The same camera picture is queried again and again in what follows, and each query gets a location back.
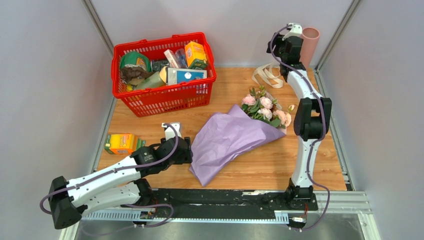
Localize pink cylindrical vase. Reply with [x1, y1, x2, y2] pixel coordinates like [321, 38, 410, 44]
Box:
[299, 27, 321, 70]

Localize cream ribbon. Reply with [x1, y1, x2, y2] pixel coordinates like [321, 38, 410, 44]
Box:
[251, 63, 284, 89]

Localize purple flower bouquet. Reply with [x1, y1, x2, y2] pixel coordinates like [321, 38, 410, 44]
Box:
[189, 85, 292, 187]

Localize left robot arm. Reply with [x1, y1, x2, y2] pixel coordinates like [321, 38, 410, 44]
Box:
[39, 136, 193, 230]

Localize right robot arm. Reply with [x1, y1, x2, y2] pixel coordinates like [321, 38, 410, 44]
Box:
[266, 32, 332, 210]

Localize orange juice box on table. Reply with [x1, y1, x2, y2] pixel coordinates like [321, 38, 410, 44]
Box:
[103, 133, 146, 155]

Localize blue white carton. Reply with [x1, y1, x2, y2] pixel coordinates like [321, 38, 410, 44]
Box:
[166, 67, 208, 86]

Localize green bottle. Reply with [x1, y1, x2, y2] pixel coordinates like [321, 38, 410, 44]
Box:
[135, 71, 167, 90]

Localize red plastic shopping basket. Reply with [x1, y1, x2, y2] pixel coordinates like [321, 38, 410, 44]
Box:
[110, 32, 217, 117]

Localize orange box in basket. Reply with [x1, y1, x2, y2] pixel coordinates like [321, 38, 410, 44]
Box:
[184, 41, 208, 70]

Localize dark patterned packet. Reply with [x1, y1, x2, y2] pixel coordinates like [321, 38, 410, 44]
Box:
[150, 59, 170, 72]

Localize brown snack bag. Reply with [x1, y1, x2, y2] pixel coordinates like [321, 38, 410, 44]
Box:
[120, 64, 154, 86]

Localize clear plastic package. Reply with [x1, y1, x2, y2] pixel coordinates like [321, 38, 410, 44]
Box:
[174, 48, 188, 69]

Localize pink white small box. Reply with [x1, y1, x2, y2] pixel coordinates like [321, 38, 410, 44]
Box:
[164, 49, 182, 69]

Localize green snack bag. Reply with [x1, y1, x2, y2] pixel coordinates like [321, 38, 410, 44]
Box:
[119, 51, 152, 72]

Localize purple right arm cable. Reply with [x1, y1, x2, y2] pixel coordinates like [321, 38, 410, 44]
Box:
[269, 24, 331, 233]

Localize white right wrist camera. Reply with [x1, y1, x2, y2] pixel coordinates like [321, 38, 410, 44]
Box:
[282, 22, 303, 40]

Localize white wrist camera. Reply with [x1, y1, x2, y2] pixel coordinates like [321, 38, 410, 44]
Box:
[282, 22, 303, 40]
[161, 122, 182, 140]

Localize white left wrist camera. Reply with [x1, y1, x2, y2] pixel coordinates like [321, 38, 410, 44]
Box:
[161, 122, 182, 140]

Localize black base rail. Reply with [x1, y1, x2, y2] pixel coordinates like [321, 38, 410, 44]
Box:
[135, 188, 318, 221]

